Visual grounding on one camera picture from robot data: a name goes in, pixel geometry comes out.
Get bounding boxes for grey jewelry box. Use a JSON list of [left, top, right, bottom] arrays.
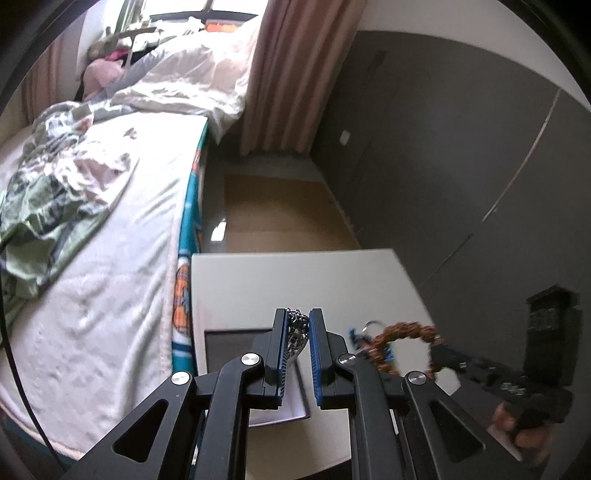
[[203, 327, 313, 428]]

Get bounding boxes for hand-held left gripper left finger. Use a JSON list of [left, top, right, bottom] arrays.
[[60, 308, 290, 480]]

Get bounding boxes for silver chain bracelet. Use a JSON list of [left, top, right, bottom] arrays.
[[284, 306, 311, 366]]

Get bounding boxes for pink plush toy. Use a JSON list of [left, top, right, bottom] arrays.
[[82, 59, 126, 100]]

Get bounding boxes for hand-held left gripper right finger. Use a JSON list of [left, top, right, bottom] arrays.
[[309, 308, 542, 480]]

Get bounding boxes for bed with white sheet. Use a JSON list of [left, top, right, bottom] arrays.
[[0, 110, 209, 464]]

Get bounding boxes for person's right hand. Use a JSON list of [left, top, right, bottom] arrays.
[[491, 401, 555, 468]]

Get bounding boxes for white duvet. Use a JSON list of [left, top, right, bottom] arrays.
[[113, 17, 265, 141]]

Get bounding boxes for green printed blanket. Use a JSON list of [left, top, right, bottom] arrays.
[[0, 100, 136, 297]]

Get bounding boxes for brown beaded bracelet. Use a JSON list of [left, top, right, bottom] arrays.
[[368, 322, 445, 376]]

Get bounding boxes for black cable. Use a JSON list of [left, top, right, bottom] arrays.
[[0, 285, 62, 467]]

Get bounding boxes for teal printed mattress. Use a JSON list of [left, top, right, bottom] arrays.
[[170, 115, 210, 376]]

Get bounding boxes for pink curtain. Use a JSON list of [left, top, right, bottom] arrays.
[[239, 0, 366, 156]]

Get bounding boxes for blue keyring charm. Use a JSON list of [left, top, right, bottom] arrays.
[[345, 319, 394, 376]]

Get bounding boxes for grey pillow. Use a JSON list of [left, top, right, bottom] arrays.
[[109, 45, 165, 90]]

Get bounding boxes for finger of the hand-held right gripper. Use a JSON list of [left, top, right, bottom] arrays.
[[429, 344, 482, 385]]

